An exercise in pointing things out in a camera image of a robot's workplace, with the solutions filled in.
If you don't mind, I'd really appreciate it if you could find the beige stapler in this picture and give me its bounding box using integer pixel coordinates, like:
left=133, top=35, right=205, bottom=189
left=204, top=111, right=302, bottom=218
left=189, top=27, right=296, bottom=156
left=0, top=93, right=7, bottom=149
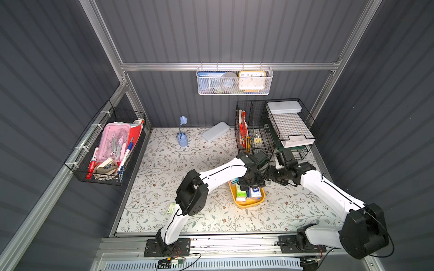
left=94, top=158, right=118, bottom=175

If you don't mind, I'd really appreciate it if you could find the white wire wall basket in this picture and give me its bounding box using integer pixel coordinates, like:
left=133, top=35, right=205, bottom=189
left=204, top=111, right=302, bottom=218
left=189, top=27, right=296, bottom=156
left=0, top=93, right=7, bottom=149
left=196, top=65, right=274, bottom=96

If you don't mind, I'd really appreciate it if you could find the white box on organizer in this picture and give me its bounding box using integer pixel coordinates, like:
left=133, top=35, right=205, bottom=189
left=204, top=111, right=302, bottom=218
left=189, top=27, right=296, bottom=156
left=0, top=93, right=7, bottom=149
left=267, top=100, right=302, bottom=115

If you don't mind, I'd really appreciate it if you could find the yellow alarm clock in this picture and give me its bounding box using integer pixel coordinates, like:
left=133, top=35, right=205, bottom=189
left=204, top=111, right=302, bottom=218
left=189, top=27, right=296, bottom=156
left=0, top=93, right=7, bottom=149
left=238, top=71, right=267, bottom=91

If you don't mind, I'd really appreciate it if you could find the blue white marker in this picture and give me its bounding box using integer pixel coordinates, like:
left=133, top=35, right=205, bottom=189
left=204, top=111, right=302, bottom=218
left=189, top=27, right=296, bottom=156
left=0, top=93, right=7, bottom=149
left=117, top=137, right=134, bottom=174

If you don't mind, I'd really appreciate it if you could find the green tissue pack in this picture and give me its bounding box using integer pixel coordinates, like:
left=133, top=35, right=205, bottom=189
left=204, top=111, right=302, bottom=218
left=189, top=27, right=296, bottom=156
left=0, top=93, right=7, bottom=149
left=167, top=203, right=176, bottom=214
left=235, top=185, right=248, bottom=198

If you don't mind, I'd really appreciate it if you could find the red white marker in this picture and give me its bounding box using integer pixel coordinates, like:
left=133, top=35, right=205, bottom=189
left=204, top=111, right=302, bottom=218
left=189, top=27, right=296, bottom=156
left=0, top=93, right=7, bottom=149
left=85, top=147, right=99, bottom=180

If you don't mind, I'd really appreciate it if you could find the checkered notebook stack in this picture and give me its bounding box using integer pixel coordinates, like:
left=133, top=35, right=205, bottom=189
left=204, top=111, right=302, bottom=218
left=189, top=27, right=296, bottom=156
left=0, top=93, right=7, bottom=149
left=269, top=114, right=315, bottom=148

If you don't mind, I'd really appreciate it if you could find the tape roll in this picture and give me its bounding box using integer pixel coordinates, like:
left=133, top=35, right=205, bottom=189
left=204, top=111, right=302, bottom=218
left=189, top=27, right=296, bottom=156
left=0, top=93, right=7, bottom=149
left=220, top=72, right=238, bottom=93

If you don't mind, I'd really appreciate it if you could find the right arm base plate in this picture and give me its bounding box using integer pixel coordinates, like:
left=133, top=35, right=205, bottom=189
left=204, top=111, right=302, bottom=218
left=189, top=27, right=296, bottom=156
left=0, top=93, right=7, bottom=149
left=276, top=235, right=327, bottom=254

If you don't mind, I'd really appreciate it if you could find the pink pencil case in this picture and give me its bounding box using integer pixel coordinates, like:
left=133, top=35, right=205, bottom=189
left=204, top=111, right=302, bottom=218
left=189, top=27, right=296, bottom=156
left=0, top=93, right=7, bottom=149
left=97, top=123, right=131, bottom=163

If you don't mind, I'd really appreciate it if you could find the floral table mat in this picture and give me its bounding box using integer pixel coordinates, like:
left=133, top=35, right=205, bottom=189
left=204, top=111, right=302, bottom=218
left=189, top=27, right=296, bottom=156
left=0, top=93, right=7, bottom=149
left=116, top=128, right=342, bottom=235

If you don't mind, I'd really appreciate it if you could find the yellow plastic storage box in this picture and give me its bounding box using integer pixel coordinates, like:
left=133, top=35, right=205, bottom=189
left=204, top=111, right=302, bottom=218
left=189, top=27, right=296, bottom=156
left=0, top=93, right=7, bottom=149
left=228, top=181, right=266, bottom=209

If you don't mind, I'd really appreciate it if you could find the black wire side basket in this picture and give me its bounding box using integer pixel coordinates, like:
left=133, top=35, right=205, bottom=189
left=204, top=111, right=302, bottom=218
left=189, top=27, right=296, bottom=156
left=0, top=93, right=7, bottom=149
left=65, top=102, right=146, bottom=186

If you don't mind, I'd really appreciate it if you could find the black wire desk organizer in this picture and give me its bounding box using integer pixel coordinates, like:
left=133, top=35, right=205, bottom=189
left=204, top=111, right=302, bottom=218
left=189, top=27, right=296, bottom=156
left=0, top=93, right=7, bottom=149
left=235, top=98, right=320, bottom=160

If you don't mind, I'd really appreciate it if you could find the green tissue pack front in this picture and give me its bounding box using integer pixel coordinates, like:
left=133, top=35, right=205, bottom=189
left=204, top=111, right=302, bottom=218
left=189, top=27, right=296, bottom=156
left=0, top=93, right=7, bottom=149
left=167, top=203, right=176, bottom=214

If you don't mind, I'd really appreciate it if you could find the white rectangular plastic case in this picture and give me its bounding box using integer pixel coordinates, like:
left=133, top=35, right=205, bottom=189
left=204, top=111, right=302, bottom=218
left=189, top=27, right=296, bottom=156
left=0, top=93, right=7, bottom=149
left=202, top=121, right=230, bottom=142

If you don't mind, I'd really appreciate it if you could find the blue box in basket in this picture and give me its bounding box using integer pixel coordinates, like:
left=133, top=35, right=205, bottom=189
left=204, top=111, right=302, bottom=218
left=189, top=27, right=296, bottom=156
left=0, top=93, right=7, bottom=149
left=197, top=71, right=225, bottom=96

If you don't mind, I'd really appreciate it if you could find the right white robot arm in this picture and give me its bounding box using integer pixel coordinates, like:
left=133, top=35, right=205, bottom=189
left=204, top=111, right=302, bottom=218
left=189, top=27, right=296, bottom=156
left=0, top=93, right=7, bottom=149
left=264, top=151, right=394, bottom=260

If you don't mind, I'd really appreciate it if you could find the blue flower desk lamp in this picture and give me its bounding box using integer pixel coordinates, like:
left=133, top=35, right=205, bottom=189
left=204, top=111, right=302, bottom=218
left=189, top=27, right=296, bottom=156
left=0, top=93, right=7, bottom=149
left=177, top=116, right=188, bottom=147

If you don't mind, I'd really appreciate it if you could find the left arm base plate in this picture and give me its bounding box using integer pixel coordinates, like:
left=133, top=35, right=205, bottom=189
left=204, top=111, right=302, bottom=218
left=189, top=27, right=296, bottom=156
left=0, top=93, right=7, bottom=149
left=144, top=238, right=191, bottom=257

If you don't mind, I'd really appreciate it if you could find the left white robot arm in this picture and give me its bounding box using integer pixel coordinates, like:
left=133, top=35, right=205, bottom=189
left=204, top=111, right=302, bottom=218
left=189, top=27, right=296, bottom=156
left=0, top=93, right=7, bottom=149
left=156, top=151, right=270, bottom=252

